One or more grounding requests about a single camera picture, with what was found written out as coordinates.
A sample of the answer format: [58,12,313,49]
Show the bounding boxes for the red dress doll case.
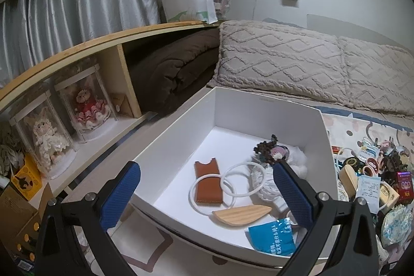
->
[53,64,119,144]

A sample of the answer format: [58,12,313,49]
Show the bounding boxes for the brown hair claw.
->
[380,151,405,181]

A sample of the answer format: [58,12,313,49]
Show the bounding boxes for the white lace cloth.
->
[249,166,282,202]

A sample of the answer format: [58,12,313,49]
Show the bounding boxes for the blue wipe packet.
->
[247,218,296,257]

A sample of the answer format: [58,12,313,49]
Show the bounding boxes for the beige textured pillow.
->
[338,36,414,116]
[207,20,351,102]

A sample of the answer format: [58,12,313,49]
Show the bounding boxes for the leaf-shaped wooden board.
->
[212,204,273,227]

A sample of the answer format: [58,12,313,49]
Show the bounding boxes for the cream carton box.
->
[378,182,400,207]

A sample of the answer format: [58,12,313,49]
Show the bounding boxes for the white cardboard box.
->
[131,86,340,260]

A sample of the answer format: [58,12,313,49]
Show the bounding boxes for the white cotton wad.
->
[286,147,308,176]

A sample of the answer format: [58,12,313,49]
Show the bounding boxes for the white dress doll case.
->
[8,90,78,178]

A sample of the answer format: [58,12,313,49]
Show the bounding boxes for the brown cardboard box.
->
[0,182,54,264]

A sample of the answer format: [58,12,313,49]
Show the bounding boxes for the light wooden block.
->
[336,164,358,199]

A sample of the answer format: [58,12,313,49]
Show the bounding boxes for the wooden shelf unit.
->
[0,20,224,199]

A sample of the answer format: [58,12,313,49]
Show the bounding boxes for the grey satin curtain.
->
[0,0,160,89]

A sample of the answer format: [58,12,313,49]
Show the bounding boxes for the white headboard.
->
[307,14,414,52]

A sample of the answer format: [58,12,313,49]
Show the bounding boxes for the brown paper envelope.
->
[110,93,135,118]

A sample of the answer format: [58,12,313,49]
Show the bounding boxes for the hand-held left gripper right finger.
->
[272,161,380,276]

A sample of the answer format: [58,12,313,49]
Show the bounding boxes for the floral fabric pouch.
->
[380,204,413,244]

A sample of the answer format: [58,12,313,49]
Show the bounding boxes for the brown leather sleeve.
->
[194,160,222,206]

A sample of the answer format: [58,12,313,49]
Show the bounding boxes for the brown folded comforter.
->
[124,28,222,115]

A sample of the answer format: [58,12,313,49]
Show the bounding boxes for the clear container of clips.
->
[210,0,233,20]

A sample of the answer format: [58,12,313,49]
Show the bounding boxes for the pink tape rolls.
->
[361,158,382,178]

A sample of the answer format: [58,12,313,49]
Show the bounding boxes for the black tape roll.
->
[343,157,361,170]

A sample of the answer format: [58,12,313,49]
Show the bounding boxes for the dark crocheted flower piece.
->
[254,134,290,163]

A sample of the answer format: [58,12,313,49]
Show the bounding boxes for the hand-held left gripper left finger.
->
[35,161,142,276]

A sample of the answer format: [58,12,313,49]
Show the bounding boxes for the pale artificial plant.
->
[0,129,26,181]

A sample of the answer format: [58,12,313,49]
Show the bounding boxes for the red carton box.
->
[395,170,414,200]

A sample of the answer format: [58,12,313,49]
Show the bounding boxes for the grey printed pouch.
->
[354,174,379,215]

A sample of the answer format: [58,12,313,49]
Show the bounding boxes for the yellow carton box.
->
[10,153,42,202]

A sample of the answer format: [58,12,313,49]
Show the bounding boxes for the blue white mask packet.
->
[357,138,380,160]

